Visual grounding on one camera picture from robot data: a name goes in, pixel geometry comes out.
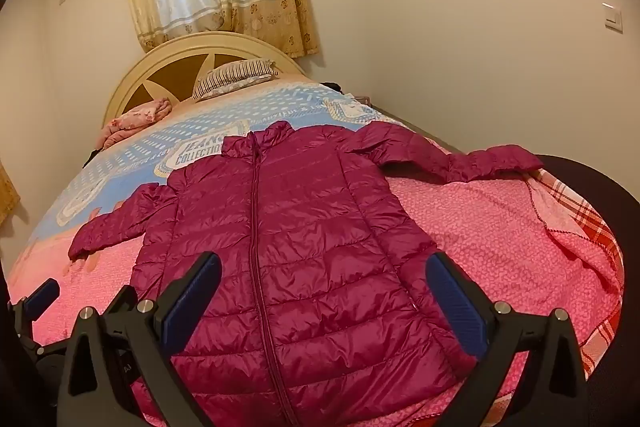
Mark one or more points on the magenta puffer jacket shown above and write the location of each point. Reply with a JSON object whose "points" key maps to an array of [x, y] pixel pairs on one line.
{"points": [[300, 232]]}

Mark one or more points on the red plaid sheet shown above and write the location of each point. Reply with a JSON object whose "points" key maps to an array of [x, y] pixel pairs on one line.
{"points": [[590, 217]]}

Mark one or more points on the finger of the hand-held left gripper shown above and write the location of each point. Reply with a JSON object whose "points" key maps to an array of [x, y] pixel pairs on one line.
{"points": [[42, 297]]}

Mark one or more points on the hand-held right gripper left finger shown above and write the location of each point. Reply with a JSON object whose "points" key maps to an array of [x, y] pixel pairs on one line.
{"points": [[192, 302]]}

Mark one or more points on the striped pillow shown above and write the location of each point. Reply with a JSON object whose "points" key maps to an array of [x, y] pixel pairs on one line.
{"points": [[235, 77]]}

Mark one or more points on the cream wooden headboard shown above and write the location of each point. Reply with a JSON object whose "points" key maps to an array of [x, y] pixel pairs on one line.
{"points": [[127, 84]]}

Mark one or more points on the pink folded floral quilt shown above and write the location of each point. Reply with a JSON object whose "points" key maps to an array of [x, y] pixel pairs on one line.
{"points": [[135, 119]]}

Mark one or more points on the dark cloth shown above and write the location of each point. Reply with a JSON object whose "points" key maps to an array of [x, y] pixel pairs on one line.
{"points": [[332, 88]]}

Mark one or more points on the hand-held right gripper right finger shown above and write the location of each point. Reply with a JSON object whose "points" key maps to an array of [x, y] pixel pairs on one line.
{"points": [[452, 302]]}

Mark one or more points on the white wall switch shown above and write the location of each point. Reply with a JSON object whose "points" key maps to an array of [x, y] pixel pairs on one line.
{"points": [[612, 16]]}

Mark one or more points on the pink and blue printed blanket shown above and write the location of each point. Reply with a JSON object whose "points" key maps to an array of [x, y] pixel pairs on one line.
{"points": [[475, 227]]}

